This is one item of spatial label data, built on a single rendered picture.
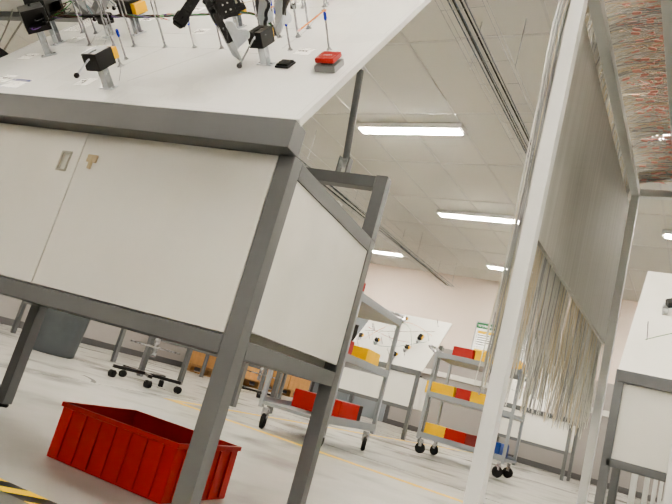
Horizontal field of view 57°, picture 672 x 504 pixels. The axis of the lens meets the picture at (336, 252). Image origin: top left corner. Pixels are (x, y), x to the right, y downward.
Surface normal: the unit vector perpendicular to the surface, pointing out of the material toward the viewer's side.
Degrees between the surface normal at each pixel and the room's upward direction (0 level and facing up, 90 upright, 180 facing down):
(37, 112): 90
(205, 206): 90
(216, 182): 90
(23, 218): 90
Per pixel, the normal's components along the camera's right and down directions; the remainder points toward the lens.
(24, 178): -0.34, -0.29
